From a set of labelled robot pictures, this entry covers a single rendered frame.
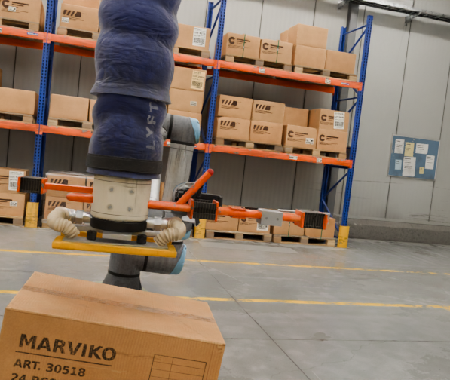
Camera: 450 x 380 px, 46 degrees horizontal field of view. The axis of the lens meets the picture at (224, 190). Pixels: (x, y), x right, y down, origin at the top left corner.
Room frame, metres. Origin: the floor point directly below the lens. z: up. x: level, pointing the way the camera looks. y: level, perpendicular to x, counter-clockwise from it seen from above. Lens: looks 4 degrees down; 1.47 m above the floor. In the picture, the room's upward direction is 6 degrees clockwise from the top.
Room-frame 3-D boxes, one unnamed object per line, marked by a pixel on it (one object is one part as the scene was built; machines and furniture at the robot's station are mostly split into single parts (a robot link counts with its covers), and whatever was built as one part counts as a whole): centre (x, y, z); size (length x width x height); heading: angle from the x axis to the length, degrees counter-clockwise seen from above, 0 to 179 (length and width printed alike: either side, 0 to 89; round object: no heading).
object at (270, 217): (1.67, -0.15, 1.28); 0.07 x 0.07 x 0.04; 10
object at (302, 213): (1.69, -0.28, 1.29); 0.08 x 0.07 x 0.05; 100
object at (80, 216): (1.58, 0.31, 1.23); 0.34 x 0.25 x 0.06; 100
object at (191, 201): (1.63, 0.06, 1.29); 0.10 x 0.08 x 0.06; 10
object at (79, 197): (1.74, 0.13, 1.29); 0.93 x 0.30 x 0.04; 100
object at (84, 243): (1.49, 0.29, 1.19); 0.34 x 0.10 x 0.05; 100
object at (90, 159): (1.59, 0.31, 1.41); 0.23 x 0.23 x 0.04
